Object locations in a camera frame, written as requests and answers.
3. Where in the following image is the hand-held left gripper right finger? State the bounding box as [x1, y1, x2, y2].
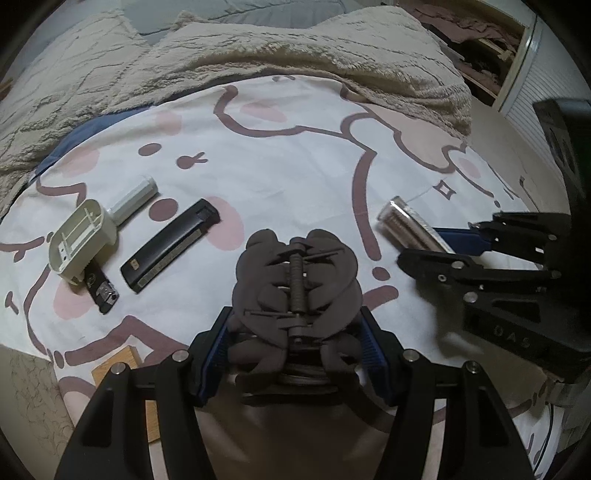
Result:
[359, 306, 537, 480]

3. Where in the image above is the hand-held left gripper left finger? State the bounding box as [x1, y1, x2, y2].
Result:
[53, 307, 232, 480]

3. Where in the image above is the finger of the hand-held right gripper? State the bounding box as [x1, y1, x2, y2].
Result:
[433, 211, 574, 267]
[397, 248, 591, 368]

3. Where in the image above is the clear shiny cylinder tube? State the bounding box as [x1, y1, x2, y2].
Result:
[376, 195, 458, 256]

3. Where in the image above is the brown hair claw clip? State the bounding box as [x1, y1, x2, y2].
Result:
[228, 228, 363, 407]

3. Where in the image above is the wooden block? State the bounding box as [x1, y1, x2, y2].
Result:
[91, 346, 160, 444]

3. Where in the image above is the white slatted door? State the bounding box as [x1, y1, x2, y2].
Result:
[496, 14, 591, 171]

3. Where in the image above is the black rectangular case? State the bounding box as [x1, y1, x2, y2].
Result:
[120, 198, 220, 294]

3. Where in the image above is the small black lighter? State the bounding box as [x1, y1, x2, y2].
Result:
[83, 258, 120, 315]

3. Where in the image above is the printed cartoon bedsheet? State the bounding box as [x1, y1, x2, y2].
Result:
[0, 71, 561, 480]

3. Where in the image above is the beige plastic handheld gadget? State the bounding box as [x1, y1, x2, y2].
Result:
[48, 178, 159, 283]

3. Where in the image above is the dark clothes pile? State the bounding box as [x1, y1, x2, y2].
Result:
[399, 0, 527, 100]

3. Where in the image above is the beige patterned mat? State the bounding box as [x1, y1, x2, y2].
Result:
[0, 344, 77, 467]

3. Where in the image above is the beige fleece-backed blanket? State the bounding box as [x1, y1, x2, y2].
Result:
[115, 4, 474, 139]

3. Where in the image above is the navy blue blanket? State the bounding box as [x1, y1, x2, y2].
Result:
[34, 107, 153, 176]

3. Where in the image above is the beige tufted blanket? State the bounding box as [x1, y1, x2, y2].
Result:
[0, 4, 153, 217]

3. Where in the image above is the grey quilt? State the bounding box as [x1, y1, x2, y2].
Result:
[120, 0, 352, 35]

